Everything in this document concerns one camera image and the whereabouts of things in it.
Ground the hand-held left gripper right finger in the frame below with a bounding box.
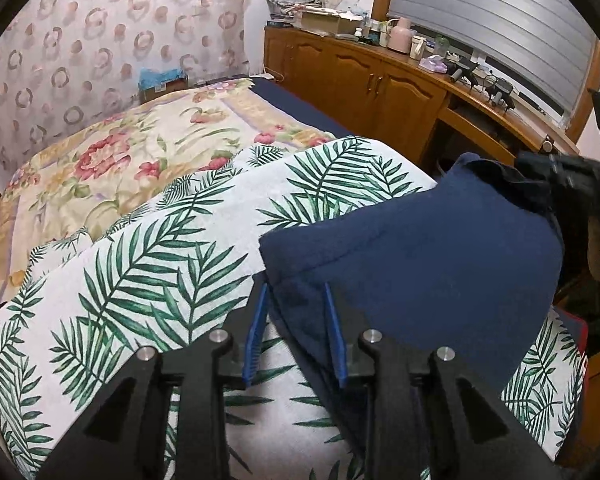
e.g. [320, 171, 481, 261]
[324, 282, 563, 480]

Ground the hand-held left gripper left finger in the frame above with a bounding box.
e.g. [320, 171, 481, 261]
[37, 282, 270, 480]

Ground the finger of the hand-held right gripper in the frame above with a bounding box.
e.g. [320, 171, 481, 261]
[514, 151, 561, 201]

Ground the navy printed T-shirt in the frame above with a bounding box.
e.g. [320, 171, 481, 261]
[257, 152, 566, 480]

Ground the black small tripod gadget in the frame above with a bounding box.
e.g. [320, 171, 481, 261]
[484, 77, 517, 112]
[449, 57, 482, 87]

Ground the leaf print bed sheet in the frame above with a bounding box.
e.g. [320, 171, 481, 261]
[0, 135, 588, 480]

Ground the grey window blind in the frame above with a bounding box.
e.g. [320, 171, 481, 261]
[385, 0, 600, 117]

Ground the wooden cabinet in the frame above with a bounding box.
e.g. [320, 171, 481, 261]
[262, 25, 581, 201]

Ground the pink thermos jug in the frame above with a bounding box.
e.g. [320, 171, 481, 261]
[387, 16, 414, 54]

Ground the floral blanket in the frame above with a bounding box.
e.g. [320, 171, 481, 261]
[0, 77, 338, 311]

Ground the navy bed sheet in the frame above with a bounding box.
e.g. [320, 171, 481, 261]
[250, 79, 357, 140]

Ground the open cardboard box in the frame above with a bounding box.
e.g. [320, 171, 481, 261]
[299, 9, 357, 37]

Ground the blue item on box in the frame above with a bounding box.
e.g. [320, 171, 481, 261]
[138, 66, 191, 105]

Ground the patterned fabric bag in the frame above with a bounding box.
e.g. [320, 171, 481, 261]
[265, 0, 302, 25]

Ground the circle patterned sheer curtain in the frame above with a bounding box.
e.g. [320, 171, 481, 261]
[0, 0, 262, 171]

